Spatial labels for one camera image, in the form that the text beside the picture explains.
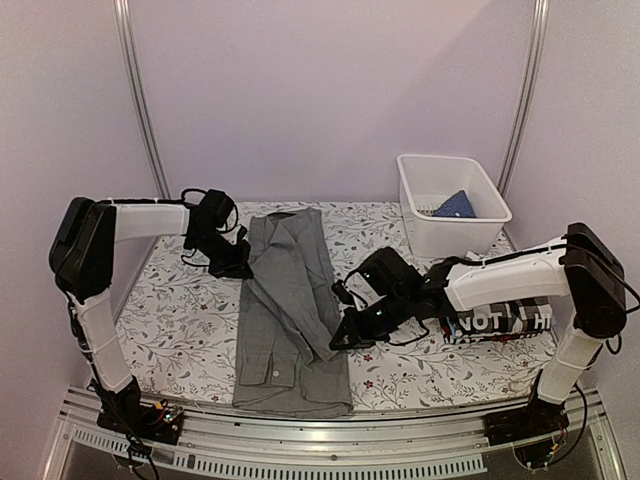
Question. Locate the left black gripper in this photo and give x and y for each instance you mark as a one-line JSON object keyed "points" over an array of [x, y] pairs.
{"points": [[238, 268]]}

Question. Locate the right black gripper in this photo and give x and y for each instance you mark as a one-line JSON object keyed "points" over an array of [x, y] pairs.
{"points": [[357, 338]]}

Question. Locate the grey long sleeve shirt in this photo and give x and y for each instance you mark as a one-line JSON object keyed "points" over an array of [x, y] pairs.
{"points": [[288, 316]]}

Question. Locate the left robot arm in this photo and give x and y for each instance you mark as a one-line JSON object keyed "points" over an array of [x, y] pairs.
{"points": [[82, 261]]}

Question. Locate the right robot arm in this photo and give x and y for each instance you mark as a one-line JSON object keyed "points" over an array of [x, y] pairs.
{"points": [[576, 265]]}

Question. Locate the floral patterned table cloth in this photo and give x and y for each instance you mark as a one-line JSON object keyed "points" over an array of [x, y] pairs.
{"points": [[178, 330]]}

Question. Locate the white plastic bin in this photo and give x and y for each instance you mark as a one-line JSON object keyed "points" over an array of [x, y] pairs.
{"points": [[426, 181]]}

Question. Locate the blue dotted cloth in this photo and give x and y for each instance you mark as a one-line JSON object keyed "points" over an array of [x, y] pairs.
{"points": [[456, 206]]}

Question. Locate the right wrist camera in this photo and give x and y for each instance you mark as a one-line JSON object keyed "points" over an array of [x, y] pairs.
{"points": [[355, 291]]}

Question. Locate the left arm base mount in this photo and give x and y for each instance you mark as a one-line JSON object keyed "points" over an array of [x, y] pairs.
{"points": [[160, 422]]}

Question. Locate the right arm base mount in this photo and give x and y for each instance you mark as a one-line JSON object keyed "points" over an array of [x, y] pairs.
{"points": [[536, 418]]}

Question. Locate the aluminium front rail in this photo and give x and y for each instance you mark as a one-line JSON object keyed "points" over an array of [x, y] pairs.
{"points": [[218, 442]]}

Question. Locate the left metal corner post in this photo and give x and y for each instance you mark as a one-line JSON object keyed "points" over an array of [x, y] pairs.
{"points": [[133, 72]]}

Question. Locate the metal corner post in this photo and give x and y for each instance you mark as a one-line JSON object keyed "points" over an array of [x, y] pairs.
{"points": [[533, 59], [133, 72]]}

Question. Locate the right metal corner post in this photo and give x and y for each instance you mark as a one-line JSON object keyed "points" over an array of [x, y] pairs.
{"points": [[533, 59]]}

